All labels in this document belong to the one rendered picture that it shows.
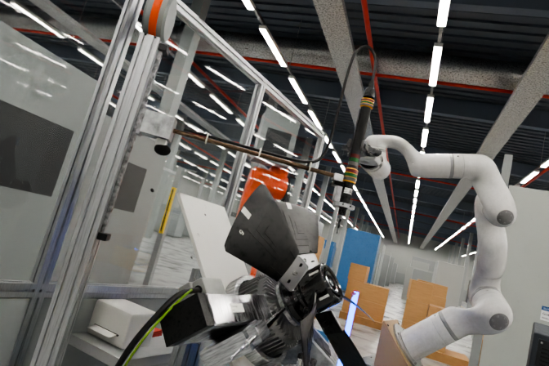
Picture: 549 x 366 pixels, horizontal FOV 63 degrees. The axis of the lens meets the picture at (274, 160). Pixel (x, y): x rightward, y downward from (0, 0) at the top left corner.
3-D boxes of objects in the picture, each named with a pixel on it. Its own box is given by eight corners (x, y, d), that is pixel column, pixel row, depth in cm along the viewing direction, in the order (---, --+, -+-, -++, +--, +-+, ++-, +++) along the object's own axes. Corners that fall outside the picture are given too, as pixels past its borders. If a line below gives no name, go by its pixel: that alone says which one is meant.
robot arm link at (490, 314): (453, 328, 181) (506, 301, 175) (463, 358, 163) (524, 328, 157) (435, 305, 180) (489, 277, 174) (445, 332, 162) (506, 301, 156)
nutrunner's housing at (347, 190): (336, 213, 139) (368, 77, 146) (333, 213, 142) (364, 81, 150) (349, 216, 139) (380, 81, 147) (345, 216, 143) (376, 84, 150)
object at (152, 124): (134, 131, 132) (142, 105, 134) (138, 136, 139) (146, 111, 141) (167, 141, 133) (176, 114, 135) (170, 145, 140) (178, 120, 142)
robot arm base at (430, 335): (398, 322, 192) (435, 301, 187) (423, 366, 184) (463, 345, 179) (389, 328, 175) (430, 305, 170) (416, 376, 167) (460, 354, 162)
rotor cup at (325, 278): (295, 325, 120) (336, 305, 117) (275, 275, 127) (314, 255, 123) (314, 323, 133) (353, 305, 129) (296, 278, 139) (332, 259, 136)
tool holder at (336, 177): (329, 203, 137) (336, 171, 139) (323, 203, 144) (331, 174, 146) (357, 210, 138) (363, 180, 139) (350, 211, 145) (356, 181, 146)
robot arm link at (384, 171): (383, 146, 160) (383, 171, 158) (390, 156, 171) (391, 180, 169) (360, 148, 164) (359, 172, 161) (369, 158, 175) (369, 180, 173)
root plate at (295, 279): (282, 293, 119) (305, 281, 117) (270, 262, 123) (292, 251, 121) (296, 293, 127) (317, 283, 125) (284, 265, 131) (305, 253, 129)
